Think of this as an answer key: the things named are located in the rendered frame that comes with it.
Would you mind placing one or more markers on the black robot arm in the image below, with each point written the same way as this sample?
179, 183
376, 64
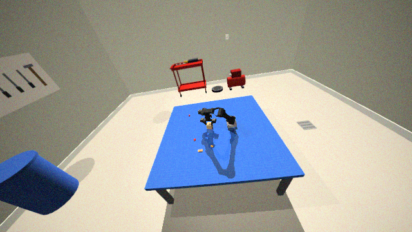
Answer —
221, 113

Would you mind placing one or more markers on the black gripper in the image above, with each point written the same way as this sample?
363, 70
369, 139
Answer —
203, 120

